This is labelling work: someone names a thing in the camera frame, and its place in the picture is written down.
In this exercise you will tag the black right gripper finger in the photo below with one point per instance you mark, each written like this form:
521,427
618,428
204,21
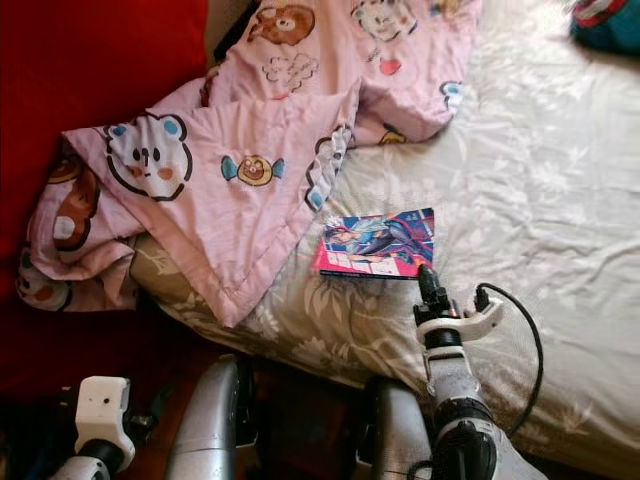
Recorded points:
430,283

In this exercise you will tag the colourful comic book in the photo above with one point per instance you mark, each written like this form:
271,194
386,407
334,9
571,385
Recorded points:
375,243

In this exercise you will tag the pink cartoon blanket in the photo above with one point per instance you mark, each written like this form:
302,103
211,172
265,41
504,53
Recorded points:
250,180

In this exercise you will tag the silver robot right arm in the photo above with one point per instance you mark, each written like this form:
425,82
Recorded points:
460,400

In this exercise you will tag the silver robot left leg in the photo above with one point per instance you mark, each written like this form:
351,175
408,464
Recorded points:
205,420

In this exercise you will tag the red fabric cushion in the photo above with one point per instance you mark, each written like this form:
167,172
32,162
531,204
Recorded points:
90,150

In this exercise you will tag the red striped star bolster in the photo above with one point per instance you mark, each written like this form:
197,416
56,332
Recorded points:
605,25

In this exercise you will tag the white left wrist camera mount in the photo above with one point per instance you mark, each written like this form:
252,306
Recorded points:
105,410

